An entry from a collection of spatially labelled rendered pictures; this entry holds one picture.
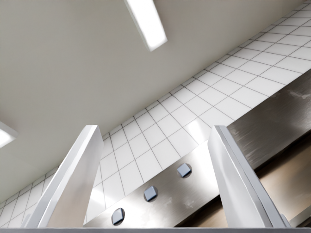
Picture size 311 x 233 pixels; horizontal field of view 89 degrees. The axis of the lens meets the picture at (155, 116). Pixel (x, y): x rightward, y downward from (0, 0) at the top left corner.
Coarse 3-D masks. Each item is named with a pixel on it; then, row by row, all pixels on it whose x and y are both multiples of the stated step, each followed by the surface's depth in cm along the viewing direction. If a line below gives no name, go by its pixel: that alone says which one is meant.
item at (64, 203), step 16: (96, 128) 10; (80, 144) 9; (96, 144) 10; (64, 160) 8; (80, 160) 8; (96, 160) 10; (64, 176) 7; (80, 176) 8; (48, 192) 6; (64, 192) 7; (80, 192) 8; (48, 208) 6; (64, 208) 7; (80, 208) 8; (32, 224) 6; (48, 224) 6; (64, 224) 7; (80, 224) 8
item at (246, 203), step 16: (224, 128) 10; (208, 144) 11; (224, 144) 9; (224, 160) 9; (240, 160) 8; (224, 176) 9; (240, 176) 7; (256, 176) 7; (224, 192) 9; (240, 192) 7; (256, 192) 6; (224, 208) 9; (240, 208) 7; (256, 208) 6; (272, 208) 6; (240, 224) 7; (256, 224) 6; (272, 224) 6; (288, 224) 6
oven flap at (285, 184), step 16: (304, 144) 57; (288, 160) 55; (304, 160) 53; (272, 176) 54; (288, 176) 51; (304, 176) 49; (272, 192) 50; (288, 192) 48; (304, 192) 46; (208, 208) 57; (288, 208) 44; (304, 208) 43; (192, 224) 55; (208, 224) 52; (224, 224) 50; (304, 224) 39
